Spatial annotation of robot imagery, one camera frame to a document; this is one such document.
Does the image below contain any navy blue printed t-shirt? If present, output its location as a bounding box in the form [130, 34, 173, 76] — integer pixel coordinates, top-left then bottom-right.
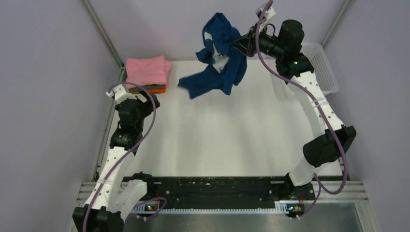
[177, 13, 247, 99]

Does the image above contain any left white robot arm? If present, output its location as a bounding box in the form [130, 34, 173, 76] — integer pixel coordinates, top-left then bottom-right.
[72, 93, 160, 232]

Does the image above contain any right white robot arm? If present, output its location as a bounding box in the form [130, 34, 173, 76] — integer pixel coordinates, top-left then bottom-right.
[254, 18, 356, 199]

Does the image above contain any orange folded t-shirt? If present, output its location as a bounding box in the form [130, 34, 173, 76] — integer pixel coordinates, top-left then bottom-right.
[129, 86, 166, 94]

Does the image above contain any grey folded t-shirt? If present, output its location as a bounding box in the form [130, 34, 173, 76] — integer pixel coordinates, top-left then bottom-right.
[143, 84, 166, 89]

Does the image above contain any pink folded t-shirt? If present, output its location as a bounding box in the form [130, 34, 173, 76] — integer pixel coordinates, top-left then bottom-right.
[125, 56, 172, 86]

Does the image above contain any white plastic basket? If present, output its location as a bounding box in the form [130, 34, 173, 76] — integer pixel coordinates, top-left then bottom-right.
[270, 42, 340, 100]

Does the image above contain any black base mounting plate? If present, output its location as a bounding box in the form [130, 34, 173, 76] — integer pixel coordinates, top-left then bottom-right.
[118, 174, 316, 210]

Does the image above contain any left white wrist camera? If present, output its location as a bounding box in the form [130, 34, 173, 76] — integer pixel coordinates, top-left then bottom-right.
[106, 84, 137, 104]

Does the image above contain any right vertical metal post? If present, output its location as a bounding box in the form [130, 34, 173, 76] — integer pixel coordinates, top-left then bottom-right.
[321, 0, 355, 48]

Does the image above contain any vertical metal post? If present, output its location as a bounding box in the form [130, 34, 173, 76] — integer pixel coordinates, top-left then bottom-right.
[80, 0, 124, 69]
[321, 0, 355, 48]

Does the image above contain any left vertical metal post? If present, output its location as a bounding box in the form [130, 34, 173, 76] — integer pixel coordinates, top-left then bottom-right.
[80, 0, 124, 69]

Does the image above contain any white slotted cable duct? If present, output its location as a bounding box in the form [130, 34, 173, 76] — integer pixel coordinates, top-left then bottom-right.
[131, 202, 289, 215]

